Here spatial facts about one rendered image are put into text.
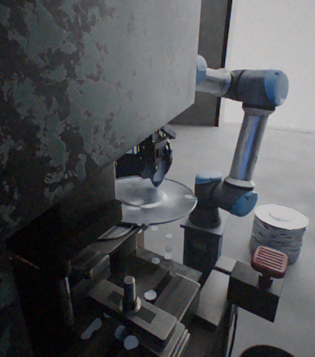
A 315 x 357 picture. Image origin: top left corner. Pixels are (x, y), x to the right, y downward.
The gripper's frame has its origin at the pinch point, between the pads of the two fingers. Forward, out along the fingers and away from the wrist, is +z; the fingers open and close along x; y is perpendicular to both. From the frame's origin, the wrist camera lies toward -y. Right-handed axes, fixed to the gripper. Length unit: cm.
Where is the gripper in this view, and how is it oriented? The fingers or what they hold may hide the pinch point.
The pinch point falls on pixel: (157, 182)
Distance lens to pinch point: 76.1
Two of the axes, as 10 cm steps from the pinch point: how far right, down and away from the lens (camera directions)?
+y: -5.3, 3.4, -7.8
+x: 8.5, 2.1, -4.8
